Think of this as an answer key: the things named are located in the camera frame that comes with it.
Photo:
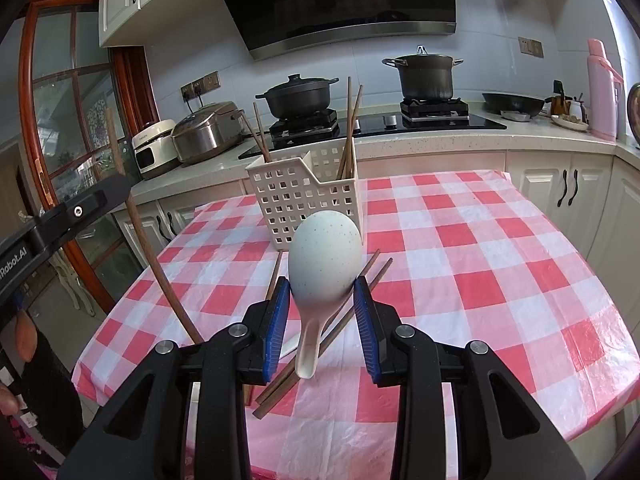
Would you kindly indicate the black glass gas hob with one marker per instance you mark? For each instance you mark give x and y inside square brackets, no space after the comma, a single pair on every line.
[380,125]

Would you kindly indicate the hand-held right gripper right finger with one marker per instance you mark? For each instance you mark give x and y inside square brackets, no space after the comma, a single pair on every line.
[365,330]

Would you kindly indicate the pink thermos flask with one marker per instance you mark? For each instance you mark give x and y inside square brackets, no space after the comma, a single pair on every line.
[600,100]

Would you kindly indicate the red white checked tablecloth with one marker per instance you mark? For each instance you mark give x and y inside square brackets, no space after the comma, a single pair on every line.
[475,285]

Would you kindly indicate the round brown board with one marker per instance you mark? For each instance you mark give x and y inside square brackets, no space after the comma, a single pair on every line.
[635,115]

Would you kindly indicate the small white ceramic spoon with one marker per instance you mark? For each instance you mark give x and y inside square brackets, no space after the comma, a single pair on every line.
[289,348]

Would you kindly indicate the red wooden glass door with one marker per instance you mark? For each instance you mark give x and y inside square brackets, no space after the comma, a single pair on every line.
[30,110]

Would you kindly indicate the person's left hand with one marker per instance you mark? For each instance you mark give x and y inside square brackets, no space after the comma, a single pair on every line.
[24,335]

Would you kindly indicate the white jar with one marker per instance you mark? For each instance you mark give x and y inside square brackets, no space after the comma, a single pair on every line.
[577,110]

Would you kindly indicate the grey wall socket panel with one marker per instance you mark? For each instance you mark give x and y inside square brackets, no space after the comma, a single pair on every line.
[207,82]

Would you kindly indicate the grey wall switch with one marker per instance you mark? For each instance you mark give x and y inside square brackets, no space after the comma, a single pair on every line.
[530,46]

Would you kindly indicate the small steel bowl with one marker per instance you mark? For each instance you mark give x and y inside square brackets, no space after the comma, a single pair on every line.
[515,116]

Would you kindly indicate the black wok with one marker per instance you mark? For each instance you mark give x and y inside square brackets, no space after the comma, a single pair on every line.
[515,102]

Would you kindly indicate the dark utensil holder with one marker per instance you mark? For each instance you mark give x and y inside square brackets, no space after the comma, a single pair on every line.
[559,105]

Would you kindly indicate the black stock pot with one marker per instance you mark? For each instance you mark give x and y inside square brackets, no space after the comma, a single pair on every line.
[427,77]

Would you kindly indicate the white perforated plastic basket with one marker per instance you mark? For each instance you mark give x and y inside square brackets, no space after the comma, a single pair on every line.
[280,200]

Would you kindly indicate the cream countertop cooker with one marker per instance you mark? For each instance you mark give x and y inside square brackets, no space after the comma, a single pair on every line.
[152,152]

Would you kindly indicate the black casserole pot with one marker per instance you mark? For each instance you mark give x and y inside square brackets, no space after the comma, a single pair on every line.
[300,97]

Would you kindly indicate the silver rice cooker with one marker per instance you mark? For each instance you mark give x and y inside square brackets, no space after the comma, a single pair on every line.
[207,132]

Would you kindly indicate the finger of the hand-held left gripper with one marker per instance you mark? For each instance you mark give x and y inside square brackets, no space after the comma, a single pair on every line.
[77,210]

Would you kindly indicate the ornate white chair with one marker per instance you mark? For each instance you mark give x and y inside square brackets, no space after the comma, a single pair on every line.
[70,280]

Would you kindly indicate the large white ceramic spoon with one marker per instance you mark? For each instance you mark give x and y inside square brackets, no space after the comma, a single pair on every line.
[325,255]

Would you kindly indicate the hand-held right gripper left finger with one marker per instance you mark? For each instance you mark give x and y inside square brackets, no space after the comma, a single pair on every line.
[276,330]

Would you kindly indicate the black range hood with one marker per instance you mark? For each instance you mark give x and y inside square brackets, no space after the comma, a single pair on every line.
[340,0]

